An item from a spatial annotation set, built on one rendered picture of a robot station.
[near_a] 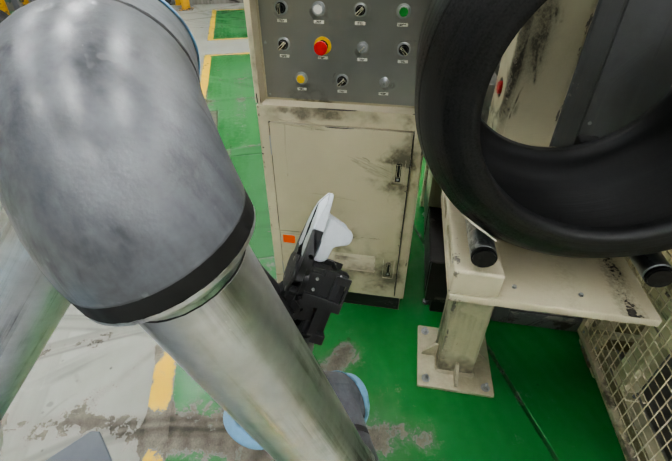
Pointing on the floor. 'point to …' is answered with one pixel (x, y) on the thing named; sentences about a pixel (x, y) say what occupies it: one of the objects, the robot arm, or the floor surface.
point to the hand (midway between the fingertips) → (323, 200)
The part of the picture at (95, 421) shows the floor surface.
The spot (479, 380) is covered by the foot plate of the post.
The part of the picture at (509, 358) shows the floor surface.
